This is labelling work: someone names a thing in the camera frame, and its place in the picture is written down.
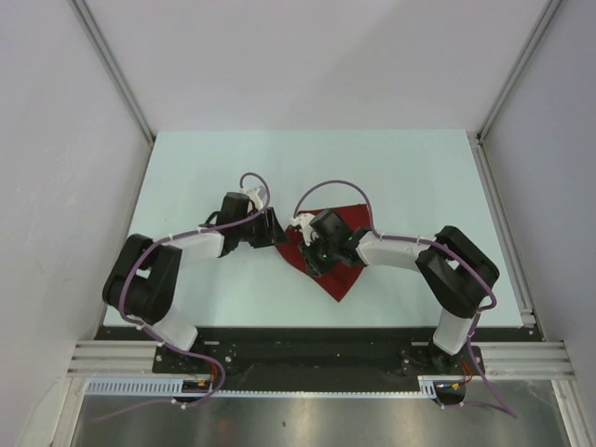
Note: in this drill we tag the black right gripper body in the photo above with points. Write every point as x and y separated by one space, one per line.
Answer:
320 255

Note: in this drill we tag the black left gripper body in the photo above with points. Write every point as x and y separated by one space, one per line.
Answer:
258 233

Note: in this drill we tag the red cloth napkin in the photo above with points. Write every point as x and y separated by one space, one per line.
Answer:
338 282

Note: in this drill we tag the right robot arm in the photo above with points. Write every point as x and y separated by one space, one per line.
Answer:
458 273

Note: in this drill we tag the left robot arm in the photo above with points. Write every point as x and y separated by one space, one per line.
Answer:
142 283

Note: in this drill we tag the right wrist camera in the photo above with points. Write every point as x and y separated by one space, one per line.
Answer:
303 223

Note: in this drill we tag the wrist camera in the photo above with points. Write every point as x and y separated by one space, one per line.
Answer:
257 195
303 223

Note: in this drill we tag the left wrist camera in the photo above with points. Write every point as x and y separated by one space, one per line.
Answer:
257 195

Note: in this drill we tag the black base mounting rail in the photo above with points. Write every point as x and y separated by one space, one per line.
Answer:
317 360

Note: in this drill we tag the right aluminium frame post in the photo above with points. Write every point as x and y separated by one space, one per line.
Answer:
532 44

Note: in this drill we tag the aluminium frame post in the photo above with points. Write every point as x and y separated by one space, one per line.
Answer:
532 44
101 46

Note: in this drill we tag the front aluminium frame rail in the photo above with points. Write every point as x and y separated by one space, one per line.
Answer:
112 359

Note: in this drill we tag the right aluminium table rail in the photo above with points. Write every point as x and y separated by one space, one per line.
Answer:
568 403

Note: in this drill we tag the left aluminium frame post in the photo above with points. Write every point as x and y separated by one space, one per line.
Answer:
101 46

